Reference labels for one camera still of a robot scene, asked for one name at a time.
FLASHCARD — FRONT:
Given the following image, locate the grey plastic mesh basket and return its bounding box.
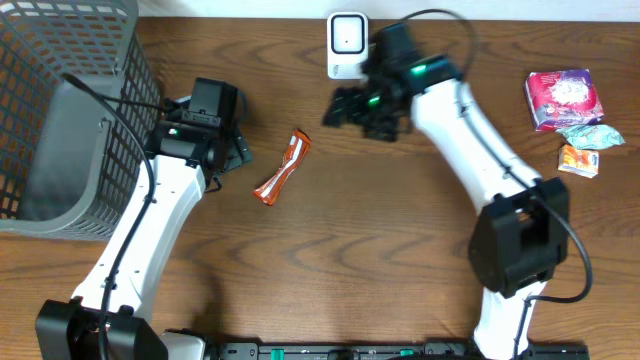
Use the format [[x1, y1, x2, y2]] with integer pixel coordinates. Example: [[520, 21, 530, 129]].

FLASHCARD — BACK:
[[1, 0, 161, 241]]

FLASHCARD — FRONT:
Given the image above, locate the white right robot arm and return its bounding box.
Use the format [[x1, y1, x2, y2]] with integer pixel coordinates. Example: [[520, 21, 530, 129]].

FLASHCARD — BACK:
[[325, 56, 569, 359]]

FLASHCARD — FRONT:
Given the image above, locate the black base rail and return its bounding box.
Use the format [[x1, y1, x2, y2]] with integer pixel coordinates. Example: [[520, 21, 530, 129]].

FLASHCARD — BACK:
[[214, 340, 591, 360]]

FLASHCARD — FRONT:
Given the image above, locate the white barcode scanner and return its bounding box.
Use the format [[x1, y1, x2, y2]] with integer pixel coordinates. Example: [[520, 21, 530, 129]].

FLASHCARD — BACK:
[[326, 12, 369, 80]]

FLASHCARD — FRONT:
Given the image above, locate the mint green snack wrapper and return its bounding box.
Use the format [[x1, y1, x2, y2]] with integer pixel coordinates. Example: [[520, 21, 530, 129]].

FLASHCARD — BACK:
[[557, 124, 625, 150]]

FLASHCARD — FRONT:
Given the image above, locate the red snack bar wrapper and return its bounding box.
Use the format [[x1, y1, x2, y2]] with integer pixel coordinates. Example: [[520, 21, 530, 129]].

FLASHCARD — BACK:
[[253, 129, 312, 206]]

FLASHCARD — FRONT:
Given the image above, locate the orange juice carton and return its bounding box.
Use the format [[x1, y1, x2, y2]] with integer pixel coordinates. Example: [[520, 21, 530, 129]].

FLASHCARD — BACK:
[[558, 145, 600, 178]]

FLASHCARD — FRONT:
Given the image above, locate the purple sanitary pad pack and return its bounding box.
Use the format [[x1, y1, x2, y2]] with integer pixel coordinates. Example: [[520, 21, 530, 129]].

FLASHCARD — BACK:
[[524, 69, 604, 132]]

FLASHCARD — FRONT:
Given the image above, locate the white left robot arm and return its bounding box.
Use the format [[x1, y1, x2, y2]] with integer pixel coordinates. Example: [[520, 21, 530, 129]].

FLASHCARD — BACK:
[[35, 121, 251, 359]]

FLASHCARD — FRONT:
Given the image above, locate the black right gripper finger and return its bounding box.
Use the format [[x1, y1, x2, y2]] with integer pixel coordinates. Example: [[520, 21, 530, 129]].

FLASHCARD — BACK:
[[333, 87, 369, 103], [322, 97, 363, 128]]

